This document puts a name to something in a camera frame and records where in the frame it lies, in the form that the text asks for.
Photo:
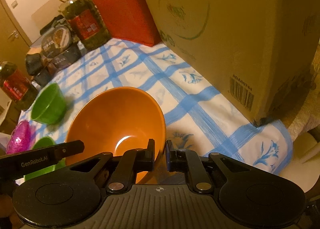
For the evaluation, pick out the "blue checked tablecloth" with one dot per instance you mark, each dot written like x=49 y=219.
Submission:
x=197 y=116

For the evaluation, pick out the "dark instant-food bowl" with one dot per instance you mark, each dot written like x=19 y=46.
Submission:
x=43 y=78

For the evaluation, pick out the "pink glass plate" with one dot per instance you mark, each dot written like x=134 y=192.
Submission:
x=20 y=138

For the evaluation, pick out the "red tote bag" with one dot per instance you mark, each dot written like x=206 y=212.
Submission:
x=129 y=20

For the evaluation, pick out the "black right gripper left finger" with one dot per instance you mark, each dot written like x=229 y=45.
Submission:
x=130 y=164

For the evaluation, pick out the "green plastic bowl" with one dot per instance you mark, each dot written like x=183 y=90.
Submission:
x=50 y=107
x=41 y=143

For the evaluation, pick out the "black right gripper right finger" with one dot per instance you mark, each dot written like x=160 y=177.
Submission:
x=189 y=163

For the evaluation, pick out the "oval instant rice box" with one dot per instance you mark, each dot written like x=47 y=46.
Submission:
x=56 y=41

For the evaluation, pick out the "orange plastic bowl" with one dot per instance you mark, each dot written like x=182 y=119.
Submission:
x=116 y=121

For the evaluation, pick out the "tilted dark instant-food cup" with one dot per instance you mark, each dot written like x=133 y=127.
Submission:
x=33 y=64

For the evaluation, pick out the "large cardboard box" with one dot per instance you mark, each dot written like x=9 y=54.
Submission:
x=252 y=51

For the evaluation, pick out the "large red-label oil bottle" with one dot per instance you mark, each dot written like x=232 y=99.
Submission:
x=17 y=86

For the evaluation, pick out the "rectangular dark instant rice box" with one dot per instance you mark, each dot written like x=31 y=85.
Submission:
x=65 y=59

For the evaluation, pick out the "wooden door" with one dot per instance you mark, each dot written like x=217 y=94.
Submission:
x=14 y=43

